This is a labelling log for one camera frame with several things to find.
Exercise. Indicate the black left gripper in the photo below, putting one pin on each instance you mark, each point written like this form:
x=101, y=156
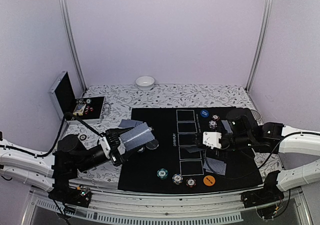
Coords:
x=115, y=134

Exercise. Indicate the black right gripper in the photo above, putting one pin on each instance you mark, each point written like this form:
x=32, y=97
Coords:
x=200, y=145

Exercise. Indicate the dealt playing card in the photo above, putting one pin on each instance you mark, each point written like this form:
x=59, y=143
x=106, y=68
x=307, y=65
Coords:
x=226, y=125
x=129, y=123
x=215, y=166

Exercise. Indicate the blue small blind button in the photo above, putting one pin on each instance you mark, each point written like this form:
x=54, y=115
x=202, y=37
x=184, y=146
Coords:
x=204, y=113

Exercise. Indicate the red white chips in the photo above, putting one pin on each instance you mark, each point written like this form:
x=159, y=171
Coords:
x=215, y=117
x=191, y=182

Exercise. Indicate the grey playing card deck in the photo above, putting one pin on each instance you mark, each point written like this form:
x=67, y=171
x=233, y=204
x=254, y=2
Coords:
x=137, y=137

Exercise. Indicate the green chips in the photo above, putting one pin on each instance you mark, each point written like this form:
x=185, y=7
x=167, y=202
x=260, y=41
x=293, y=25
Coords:
x=162, y=173
x=141, y=150

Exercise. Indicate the black dealer button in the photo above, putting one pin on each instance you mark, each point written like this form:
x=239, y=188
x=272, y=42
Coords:
x=152, y=145

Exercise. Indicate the orange big blind button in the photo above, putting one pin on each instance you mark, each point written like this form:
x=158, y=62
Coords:
x=209, y=180

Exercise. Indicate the blue peach poker chip stack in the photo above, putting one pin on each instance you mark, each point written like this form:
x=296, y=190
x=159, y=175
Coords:
x=177, y=179

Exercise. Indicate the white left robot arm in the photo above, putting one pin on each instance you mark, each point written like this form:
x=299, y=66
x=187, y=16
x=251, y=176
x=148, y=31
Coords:
x=52, y=170

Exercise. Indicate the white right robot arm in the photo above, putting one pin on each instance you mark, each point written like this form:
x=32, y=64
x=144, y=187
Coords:
x=277, y=138

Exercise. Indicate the black poker play mat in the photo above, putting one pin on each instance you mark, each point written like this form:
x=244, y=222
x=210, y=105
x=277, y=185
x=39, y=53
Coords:
x=174, y=128

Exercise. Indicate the aluminium poker case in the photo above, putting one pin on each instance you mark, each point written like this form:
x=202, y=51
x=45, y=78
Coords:
x=64, y=100

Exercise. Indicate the card box in case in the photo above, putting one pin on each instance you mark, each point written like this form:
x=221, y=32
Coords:
x=80, y=109

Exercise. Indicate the white ceramic bowl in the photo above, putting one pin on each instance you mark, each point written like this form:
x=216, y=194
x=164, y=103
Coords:
x=145, y=83

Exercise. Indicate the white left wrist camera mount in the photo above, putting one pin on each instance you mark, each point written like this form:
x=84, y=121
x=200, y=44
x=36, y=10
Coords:
x=105, y=146

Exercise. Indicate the front aluminium rail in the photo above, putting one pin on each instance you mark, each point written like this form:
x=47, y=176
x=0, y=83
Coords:
x=114, y=207

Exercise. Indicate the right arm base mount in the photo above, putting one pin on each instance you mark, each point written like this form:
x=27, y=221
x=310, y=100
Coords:
x=267, y=202

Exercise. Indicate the left aluminium frame post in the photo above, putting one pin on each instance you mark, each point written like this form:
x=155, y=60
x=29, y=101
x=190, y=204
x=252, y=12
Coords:
x=72, y=45

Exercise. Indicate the aluminium frame post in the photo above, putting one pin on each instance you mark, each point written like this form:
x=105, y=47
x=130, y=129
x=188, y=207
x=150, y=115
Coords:
x=72, y=45
x=260, y=43

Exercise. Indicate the right aluminium frame post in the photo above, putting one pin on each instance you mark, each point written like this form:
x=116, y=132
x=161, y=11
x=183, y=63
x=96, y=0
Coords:
x=260, y=43

